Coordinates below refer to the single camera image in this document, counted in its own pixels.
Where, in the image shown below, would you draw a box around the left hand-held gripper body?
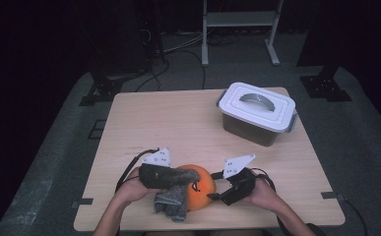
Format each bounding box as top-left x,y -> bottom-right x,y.
138,147 -> 179,191

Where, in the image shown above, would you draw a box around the white floor cables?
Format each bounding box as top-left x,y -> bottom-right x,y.
162,31 -> 206,54

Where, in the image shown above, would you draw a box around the person's right hand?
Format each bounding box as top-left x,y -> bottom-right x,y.
242,177 -> 285,216

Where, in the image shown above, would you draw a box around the person's left hand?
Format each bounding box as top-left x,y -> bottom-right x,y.
113,166 -> 166,206

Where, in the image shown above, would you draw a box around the white metal stand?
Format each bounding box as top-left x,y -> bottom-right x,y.
201,0 -> 285,68

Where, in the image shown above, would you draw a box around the orange plush toy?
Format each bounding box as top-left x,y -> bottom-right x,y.
177,163 -> 218,212

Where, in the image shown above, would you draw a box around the black floor cable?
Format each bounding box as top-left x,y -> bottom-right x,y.
342,196 -> 370,236
134,48 -> 208,93

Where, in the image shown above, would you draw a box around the white lid with grey handle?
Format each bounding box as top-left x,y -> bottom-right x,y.
216,82 -> 298,134

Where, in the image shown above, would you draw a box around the grey plastic storage bin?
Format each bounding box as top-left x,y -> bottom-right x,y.
222,112 -> 281,148

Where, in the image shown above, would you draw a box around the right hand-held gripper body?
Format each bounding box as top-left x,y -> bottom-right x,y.
220,153 -> 258,207

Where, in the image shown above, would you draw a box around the black stand with base plate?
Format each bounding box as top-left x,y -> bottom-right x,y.
298,63 -> 353,103
78,58 -> 148,107

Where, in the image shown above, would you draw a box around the black tape square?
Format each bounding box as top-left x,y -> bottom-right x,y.
87,119 -> 107,141

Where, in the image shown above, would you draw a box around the grey fuzzy cloth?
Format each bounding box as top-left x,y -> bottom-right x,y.
154,166 -> 202,223

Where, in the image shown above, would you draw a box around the right hand-held gripper cable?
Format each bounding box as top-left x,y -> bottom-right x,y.
249,166 -> 279,195

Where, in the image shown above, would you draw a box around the black tape strip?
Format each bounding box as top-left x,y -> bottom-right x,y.
320,191 -> 346,202
72,198 -> 95,209

